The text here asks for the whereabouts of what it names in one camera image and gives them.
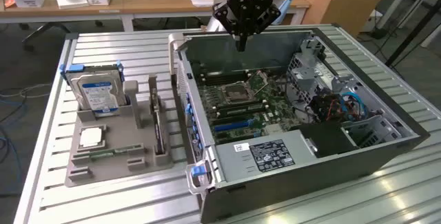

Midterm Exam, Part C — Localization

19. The black wire bundle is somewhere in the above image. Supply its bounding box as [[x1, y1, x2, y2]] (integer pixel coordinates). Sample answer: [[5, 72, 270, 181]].
[[306, 92, 342, 124]]

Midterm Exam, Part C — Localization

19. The Nvidia graphics card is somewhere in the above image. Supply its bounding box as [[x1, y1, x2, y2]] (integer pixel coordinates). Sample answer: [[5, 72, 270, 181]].
[[147, 73, 167, 156]]

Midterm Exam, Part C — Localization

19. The black open PC case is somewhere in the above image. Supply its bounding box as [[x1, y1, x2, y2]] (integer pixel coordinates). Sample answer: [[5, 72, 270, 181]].
[[167, 23, 431, 223]]

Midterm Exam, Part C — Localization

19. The grey power supply unit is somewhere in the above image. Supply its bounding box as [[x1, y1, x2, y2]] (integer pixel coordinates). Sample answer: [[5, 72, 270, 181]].
[[209, 130, 319, 183]]

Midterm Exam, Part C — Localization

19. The green motherboard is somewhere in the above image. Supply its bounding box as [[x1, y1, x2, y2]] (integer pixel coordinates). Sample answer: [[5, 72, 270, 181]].
[[197, 69, 300, 143]]

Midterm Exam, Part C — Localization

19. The metal socket cover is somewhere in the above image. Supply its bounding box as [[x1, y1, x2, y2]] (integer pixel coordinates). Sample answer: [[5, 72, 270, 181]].
[[245, 69, 274, 96]]

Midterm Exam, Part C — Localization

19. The black expansion slot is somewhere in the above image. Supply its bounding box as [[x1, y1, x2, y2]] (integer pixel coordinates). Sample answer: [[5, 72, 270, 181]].
[[209, 115, 251, 126]]

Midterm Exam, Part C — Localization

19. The hard disk with blue bracket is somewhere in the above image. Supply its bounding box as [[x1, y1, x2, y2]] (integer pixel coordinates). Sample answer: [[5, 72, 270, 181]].
[[58, 60, 127, 118]]

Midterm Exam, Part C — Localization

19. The wooden desk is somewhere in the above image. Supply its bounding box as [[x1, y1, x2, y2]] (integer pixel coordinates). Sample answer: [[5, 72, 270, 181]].
[[0, 0, 311, 33]]

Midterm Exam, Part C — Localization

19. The wooden cabinet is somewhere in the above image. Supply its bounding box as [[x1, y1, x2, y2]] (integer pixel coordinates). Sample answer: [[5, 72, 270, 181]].
[[292, 0, 395, 35]]

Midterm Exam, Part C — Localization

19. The blue SATA wire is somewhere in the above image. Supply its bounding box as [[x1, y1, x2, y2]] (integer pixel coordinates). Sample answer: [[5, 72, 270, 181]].
[[339, 91, 366, 121]]

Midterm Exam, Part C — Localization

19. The green RAM stick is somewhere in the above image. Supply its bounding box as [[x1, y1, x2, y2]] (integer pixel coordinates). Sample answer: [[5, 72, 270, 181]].
[[73, 145, 144, 162], [216, 104, 268, 115]]

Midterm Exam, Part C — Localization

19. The black office chair base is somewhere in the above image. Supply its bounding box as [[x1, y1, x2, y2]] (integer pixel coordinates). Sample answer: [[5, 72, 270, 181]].
[[20, 22, 72, 52]]

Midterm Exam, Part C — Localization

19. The CPU socket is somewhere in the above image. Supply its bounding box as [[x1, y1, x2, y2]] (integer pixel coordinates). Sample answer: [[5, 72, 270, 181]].
[[219, 82, 257, 105]]

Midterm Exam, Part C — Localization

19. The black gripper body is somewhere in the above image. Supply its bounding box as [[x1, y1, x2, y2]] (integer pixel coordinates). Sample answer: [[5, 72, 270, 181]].
[[225, 0, 276, 36]]

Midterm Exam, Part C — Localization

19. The blue expansion slot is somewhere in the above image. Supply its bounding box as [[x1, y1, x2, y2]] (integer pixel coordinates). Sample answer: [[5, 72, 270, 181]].
[[212, 120, 253, 132]]

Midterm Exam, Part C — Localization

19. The grey metal drive cage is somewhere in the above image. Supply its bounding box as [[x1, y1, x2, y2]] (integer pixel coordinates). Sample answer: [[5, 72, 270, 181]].
[[284, 37, 342, 106]]

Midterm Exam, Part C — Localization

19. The silver CPU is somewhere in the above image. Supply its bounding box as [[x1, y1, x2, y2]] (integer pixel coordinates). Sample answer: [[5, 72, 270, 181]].
[[77, 128, 104, 149]]

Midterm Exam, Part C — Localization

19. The metal disk bay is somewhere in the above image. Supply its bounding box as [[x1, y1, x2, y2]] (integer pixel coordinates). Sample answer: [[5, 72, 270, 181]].
[[340, 115, 403, 149]]

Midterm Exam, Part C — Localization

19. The grey printed parts rack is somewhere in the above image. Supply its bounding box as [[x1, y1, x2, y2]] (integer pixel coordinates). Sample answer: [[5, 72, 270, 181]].
[[64, 79, 175, 188]]

